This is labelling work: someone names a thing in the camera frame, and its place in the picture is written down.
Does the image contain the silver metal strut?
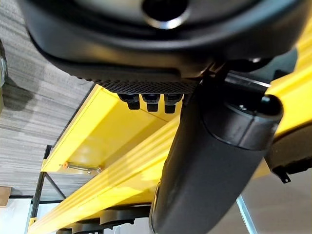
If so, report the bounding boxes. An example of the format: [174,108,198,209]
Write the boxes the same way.
[234,194,258,234]

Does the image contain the brown cardboard box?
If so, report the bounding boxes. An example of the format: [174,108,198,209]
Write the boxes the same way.
[0,186,12,208]

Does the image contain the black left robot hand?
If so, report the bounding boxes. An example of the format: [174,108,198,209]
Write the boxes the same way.
[17,0,312,234]

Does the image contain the black metal shelf frame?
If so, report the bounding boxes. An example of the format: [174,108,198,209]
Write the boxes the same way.
[24,144,67,234]

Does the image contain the silver bolt with orange cap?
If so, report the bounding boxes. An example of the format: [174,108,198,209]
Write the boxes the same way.
[59,161,103,175]

